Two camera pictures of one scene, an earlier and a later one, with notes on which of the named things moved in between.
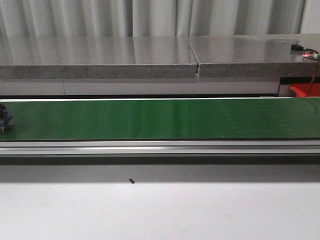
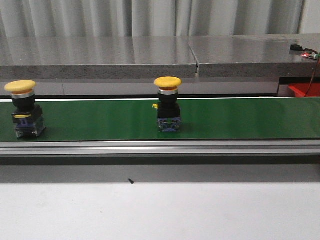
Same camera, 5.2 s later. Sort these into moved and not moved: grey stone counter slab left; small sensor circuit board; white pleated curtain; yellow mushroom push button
Moved: yellow mushroom push button
Not moved: small sensor circuit board; white pleated curtain; grey stone counter slab left
